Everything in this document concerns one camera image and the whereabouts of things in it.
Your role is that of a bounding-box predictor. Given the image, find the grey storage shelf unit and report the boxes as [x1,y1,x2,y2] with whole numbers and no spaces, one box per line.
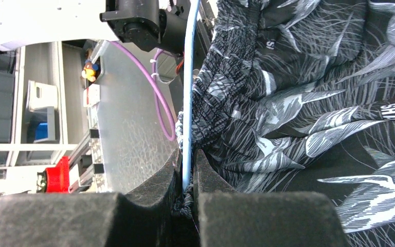
[0,42,88,170]

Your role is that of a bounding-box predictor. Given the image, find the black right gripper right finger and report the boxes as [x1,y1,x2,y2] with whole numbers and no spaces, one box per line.
[193,150,349,246]

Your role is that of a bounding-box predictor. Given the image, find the grey camo shorts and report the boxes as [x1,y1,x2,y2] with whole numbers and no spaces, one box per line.
[191,1,395,246]

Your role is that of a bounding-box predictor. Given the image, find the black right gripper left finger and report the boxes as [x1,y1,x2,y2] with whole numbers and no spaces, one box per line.
[0,150,182,246]

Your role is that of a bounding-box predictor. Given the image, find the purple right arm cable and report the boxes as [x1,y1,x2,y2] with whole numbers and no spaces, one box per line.
[110,41,185,142]

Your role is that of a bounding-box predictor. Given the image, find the light blue hanger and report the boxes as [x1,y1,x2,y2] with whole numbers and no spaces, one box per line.
[182,0,201,192]

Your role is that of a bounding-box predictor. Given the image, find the red emergency stop button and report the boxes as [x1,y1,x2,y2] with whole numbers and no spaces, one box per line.
[36,156,70,193]

